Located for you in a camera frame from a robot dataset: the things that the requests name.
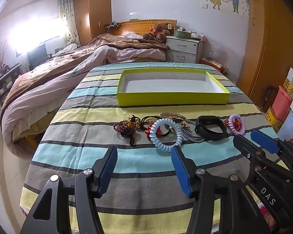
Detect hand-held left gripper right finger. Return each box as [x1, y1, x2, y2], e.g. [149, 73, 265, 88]
[171, 146, 271, 234]

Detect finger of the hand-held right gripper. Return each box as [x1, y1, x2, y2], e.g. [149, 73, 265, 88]
[250, 130, 293, 173]
[233, 135, 293, 183]

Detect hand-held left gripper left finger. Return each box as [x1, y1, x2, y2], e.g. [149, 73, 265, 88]
[20, 146, 119, 234]

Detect purple spiral hair tie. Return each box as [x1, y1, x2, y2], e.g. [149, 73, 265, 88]
[228, 114, 247, 134]

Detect red hair tie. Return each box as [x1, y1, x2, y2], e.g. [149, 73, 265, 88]
[145, 121, 162, 140]
[224, 118, 241, 131]

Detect blue spiral hair tie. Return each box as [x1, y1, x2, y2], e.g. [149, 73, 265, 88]
[151, 118, 183, 153]

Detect black wristband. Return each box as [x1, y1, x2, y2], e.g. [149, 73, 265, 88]
[195, 115, 228, 141]

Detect grey flower hair tie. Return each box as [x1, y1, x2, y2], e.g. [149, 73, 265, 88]
[180, 120, 205, 144]

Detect dark red beaded bracelet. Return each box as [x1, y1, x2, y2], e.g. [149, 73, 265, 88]
[113, 120, 132, 137]

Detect black gold-bead hair tie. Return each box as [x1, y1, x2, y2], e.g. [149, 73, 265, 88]
[127, 114, 142, 147]

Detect pink rhinestone hair clip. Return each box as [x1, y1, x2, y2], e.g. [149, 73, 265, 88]
[160, 112, 187, 121]

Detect black teal-bead hair tie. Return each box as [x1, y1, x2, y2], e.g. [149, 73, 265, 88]
[140, 116, 177, 137]

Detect green cardboard box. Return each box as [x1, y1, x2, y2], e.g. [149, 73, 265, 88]
[116, 69, 230, 107]

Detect yellow printed box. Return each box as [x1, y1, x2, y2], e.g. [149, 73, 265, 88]
[265, 107, 282, 132]

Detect light blue container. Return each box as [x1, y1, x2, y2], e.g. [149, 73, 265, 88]
[277, 110, 293, 140]

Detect striped cloth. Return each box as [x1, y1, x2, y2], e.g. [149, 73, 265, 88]
[20, 62, 284, 234]

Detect pink plastic container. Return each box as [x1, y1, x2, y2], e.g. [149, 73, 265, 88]
[272, 86, 293, 122]

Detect stack of books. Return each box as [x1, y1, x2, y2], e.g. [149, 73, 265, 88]
[201, 57, 224, 72]

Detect wooden door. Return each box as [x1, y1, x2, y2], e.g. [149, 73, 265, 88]
[238, 0, 293, 108]

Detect pink duvet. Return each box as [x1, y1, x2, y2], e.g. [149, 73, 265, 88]
[1, 33, 170, 156]

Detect white nightstand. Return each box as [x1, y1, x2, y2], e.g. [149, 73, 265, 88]
[165, 35, 205, 64]

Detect brown blanket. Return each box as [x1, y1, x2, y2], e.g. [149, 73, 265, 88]
[0, 33, 170, 108]

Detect green storage box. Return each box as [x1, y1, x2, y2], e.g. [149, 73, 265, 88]
[174, 29, 192, 39]

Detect black chair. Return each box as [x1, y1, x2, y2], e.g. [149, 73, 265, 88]
[27, 43, 52, 70]

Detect cluttered shelf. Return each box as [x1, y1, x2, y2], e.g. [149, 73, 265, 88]
[0, 63, 22, 105]

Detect brown teddy bear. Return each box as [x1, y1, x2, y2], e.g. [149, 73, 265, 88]
[143, 22, 171, 42]

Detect wooden headboard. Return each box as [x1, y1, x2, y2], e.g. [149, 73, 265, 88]
[110, 19, 177, 36]

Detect window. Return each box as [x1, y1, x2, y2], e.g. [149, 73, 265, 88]
[12, 15, 69, 56]

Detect wooden wardrobe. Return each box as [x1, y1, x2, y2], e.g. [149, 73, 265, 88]
[73, 0, 113, 47]

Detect patterned curtain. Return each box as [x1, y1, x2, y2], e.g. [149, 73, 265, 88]
[57, 0, 80, 45]

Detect flower branches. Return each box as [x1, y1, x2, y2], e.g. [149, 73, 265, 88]
[0, 40, 9, 66]

